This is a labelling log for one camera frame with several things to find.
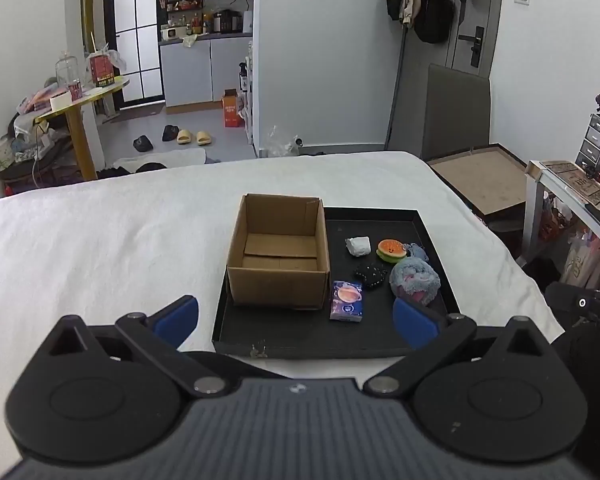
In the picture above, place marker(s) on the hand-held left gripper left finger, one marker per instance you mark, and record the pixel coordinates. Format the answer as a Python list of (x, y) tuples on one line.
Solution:
[(177, 317)]

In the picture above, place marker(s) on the grey leaning board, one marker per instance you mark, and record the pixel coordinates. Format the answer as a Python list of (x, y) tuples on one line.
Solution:
[(455, 110)]

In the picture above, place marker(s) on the burger squishy toy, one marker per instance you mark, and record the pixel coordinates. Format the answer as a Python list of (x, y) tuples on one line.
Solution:
[(391, 251)]

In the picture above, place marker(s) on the black framed glass door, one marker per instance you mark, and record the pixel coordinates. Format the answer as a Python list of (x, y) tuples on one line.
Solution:
[(135, 35)]

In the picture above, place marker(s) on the pile of clutter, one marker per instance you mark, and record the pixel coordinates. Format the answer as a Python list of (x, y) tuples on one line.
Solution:
[(25, 145)]

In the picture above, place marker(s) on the white tote bag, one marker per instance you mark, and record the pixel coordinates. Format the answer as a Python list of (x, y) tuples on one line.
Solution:
[(582, 265)]

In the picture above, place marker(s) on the clear plastic wrap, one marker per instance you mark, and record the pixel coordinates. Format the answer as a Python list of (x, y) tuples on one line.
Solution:
[(280, 142)]

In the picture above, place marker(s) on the white desk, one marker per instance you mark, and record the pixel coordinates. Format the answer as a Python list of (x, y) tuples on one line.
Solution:
[(555, 187)]

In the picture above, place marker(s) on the white floor mat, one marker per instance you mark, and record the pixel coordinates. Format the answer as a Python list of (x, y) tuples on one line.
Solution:
[(170, 156)]

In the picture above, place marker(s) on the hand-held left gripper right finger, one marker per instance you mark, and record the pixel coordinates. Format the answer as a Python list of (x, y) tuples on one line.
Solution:
[(414, 322)]

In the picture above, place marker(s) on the glass jar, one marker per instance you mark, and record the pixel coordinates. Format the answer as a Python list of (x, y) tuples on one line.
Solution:
[(66, 71)]

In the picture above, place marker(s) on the blue tissue packet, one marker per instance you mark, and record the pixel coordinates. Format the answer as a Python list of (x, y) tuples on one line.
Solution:
[(347, 301)]

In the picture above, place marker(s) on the brown door mat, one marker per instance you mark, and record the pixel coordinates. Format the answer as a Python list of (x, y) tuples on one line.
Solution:
[(140, 110)]

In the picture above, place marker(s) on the yellow round table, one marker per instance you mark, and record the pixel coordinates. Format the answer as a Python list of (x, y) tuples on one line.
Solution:
[(77, 130)]

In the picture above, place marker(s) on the black spotted scrunchie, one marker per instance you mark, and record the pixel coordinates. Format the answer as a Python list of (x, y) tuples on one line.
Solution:
[(370, 276)]

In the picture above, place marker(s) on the red box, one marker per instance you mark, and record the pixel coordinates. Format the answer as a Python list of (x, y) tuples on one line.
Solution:
[(101, 70)]

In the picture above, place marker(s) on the white soft block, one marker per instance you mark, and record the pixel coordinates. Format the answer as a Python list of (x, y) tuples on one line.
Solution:
[(358, 246)]

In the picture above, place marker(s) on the black hanging bag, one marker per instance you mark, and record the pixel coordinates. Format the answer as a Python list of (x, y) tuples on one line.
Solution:
[(434, 10)]

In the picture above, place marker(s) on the small blue-grey knit toy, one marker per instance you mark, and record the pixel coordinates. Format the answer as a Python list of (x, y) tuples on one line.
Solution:
[(418, 251)]

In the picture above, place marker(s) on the orange carton box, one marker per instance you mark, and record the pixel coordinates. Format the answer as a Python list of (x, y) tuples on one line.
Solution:
[(231, 110)]

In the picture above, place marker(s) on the grey door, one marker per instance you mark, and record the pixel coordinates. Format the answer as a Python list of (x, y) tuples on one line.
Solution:
[(485, 0)]

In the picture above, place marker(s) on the grey pink plush toy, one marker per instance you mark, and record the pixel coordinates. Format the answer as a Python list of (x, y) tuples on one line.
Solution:
[(414, 280)]

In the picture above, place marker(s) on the white kitchen cabinet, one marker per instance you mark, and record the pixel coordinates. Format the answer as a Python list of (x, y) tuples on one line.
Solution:
[(190, 70)]

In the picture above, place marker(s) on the framed brown board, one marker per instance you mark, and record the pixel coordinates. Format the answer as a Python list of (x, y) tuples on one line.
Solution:
[(485, 182)]

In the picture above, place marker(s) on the black tray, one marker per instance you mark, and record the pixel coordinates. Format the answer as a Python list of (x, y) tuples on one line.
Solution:
[(300, 332)]

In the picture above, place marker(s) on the black slipper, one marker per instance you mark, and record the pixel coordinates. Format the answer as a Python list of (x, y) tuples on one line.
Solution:
[(142, 144), (170, 133)]

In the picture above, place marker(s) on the brown cardboard box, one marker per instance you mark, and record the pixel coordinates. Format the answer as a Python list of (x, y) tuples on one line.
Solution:
[(280, 280)]

